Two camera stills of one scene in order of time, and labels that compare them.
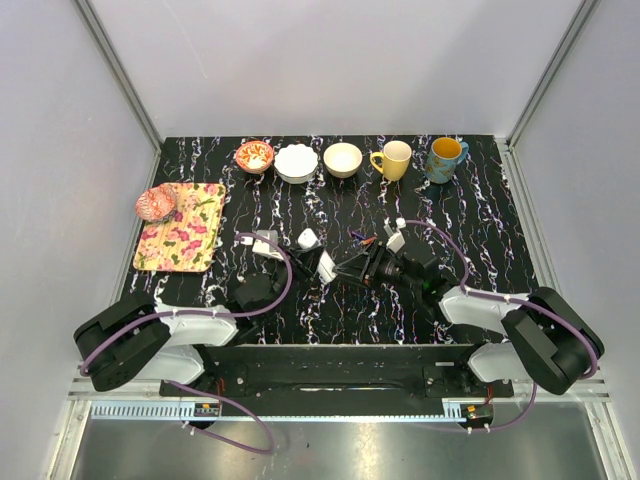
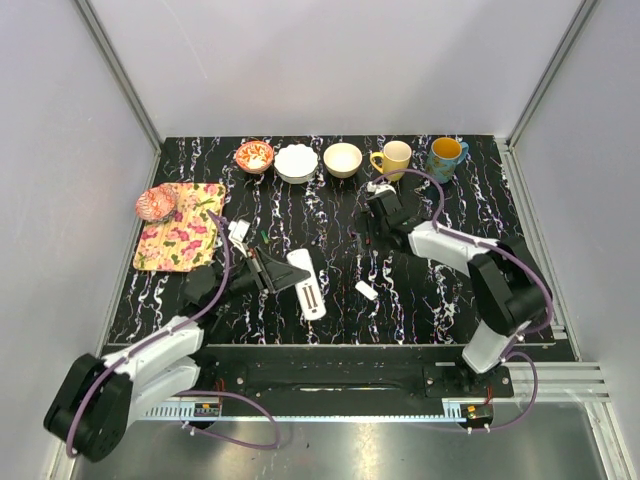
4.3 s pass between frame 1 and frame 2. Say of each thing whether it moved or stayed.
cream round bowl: stayed
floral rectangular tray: stayed
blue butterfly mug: stayed
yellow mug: stayed
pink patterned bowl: stayed
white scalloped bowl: stayed
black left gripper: moved
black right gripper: moved
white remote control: moved
